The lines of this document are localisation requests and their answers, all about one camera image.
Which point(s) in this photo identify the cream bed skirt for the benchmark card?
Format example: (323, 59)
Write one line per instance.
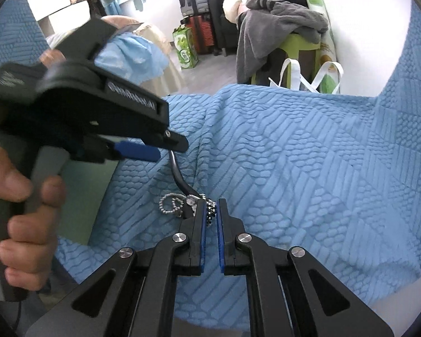
(168, 70)

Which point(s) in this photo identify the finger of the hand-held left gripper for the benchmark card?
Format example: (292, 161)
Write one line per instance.
(161, 139)
(140, 151)

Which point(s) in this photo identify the green shopping bag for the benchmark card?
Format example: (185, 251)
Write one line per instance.
(185, 49)

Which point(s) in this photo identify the white tote bag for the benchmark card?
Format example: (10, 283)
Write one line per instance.
(291, 73)

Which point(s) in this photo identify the beige pink pillow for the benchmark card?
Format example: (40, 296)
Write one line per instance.
(122, 24)

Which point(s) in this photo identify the light blue bed sheet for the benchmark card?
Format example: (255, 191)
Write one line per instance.
(133, 56)

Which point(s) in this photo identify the blue textured sofa cover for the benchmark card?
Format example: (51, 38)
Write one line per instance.
(301, 182)

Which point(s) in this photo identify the pale green cardboard box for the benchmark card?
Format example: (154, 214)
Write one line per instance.
(91, 200)

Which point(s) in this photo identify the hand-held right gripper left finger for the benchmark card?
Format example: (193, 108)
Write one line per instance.
(201, 238)

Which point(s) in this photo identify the green plastic stool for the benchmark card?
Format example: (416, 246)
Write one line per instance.
(298, 47)

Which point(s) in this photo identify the green spotted ironing board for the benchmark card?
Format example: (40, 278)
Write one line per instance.
(319, 10)

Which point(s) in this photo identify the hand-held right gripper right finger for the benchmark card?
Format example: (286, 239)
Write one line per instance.
(221, 238)

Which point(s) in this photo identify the person's left hand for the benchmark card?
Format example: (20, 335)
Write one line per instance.
(28, 238)

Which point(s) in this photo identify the white headboard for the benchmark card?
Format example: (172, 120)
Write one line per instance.
(70, 14)

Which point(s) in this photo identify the grey fleece blanket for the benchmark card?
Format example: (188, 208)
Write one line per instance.
(266, 24)

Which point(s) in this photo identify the red suitcase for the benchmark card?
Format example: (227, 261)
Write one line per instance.
(201, 35)

